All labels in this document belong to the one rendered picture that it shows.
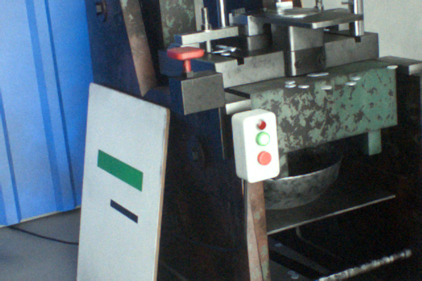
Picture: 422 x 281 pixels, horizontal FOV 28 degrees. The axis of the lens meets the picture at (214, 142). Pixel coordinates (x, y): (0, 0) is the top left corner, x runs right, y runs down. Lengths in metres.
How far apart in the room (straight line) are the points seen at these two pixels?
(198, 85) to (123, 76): 0.56
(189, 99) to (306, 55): 0.35
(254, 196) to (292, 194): 0.26
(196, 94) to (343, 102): 0.39
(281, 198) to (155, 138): 0.33
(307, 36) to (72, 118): 1.37
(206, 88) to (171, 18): 0.46
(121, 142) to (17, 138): 0.88
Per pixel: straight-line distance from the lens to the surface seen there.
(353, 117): 1.91
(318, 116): 1.85
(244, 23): 1.96
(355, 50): 2.00
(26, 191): 3.06
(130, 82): 2.16
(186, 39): 1.91
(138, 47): 2.12
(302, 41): 1.88
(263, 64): 1.86
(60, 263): 2.69
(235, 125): 1.65
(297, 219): 1.97
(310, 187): 1.99
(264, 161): 1.65
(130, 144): 2.14
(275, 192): 1.97
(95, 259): 2.38
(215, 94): 1.68
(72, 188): 3.08
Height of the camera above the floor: 1.02
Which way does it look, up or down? 15 degrees down
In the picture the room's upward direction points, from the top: 5 degrees counter-clockwise
